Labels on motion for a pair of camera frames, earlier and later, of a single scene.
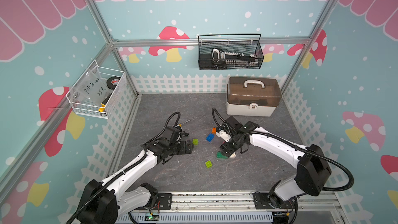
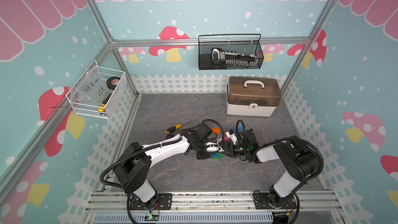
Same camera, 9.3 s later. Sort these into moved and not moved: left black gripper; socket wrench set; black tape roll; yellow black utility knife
Moved: left black gripper
Not moved: black tape roll; socket wrench set; yellow black utility knife
